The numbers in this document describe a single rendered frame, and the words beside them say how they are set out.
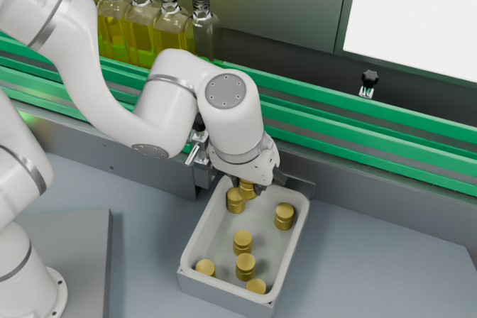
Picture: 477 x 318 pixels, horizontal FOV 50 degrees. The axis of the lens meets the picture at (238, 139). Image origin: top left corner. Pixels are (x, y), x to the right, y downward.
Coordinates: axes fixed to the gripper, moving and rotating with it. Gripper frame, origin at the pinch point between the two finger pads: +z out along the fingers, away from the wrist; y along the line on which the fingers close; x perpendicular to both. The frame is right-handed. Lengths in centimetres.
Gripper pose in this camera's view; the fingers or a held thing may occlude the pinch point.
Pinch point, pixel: (248, 179)
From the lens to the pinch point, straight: 85.8
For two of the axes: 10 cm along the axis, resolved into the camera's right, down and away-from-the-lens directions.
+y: -9.2, -3.0, 2.7
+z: 1.1, 4.4, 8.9
